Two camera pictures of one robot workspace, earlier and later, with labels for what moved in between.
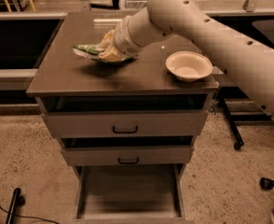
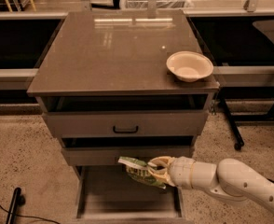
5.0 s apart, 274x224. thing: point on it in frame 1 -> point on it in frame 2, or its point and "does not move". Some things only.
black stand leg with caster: x=239 y=142 does not move
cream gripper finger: x=104 y=44 -> x=162 y=161
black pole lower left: x=18 y=200 does not move
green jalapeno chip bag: x=91 y=51 -> x=140 y=170
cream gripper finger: x=105 y=55 -> x=162 y=174
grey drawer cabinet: x=126 y=127 does not move
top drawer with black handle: x=123 y=124 does not move
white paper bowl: x=188 y=65 does not move
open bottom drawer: x=130 y=194 does not move
